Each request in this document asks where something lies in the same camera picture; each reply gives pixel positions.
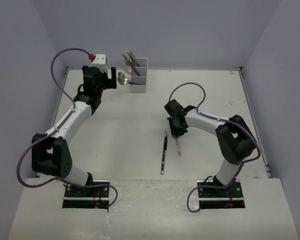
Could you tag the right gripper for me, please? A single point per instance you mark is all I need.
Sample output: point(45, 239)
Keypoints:
point(176, 133)

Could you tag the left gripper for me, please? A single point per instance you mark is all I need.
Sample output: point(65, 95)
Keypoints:
point(110, 82)

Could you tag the dark dotted handled spoon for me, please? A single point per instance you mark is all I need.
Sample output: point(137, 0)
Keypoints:
point(123, 80)

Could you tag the dark dotted handled knife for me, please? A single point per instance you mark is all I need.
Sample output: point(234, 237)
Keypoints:
point(165, 145)

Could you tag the pink handled spoon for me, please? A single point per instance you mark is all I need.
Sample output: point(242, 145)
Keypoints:
point(178, 147)

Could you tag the teal handled knife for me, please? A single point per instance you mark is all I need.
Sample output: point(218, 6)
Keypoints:
point(129, 63)

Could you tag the teal handled fork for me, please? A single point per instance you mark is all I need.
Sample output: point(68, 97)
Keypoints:
point(132, 58)

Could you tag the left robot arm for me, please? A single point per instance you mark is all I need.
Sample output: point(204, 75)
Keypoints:
point(50, 153)

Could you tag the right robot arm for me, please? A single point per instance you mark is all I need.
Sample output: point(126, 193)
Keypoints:
point(165, 124)

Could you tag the white three-compartment utensil holder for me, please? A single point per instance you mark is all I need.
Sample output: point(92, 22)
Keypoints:
point(139, 80)

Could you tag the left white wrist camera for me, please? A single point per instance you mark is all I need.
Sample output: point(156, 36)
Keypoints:
point(99, 61)

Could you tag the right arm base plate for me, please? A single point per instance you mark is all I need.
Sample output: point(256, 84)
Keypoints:
point(210, 198)

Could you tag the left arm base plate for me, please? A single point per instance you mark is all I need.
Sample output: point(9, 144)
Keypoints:
point(87, 198)

